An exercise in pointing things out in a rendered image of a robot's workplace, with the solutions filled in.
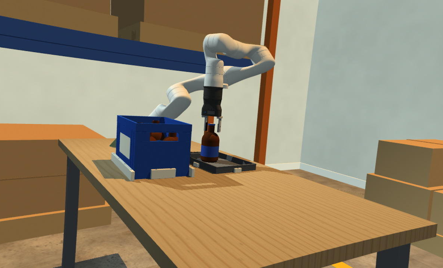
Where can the blue plastic crate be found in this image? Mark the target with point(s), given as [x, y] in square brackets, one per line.
[134, 147]

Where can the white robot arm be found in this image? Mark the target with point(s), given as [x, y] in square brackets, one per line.
[178, 94]

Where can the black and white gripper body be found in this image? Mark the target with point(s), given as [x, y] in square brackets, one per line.
[212, 95]

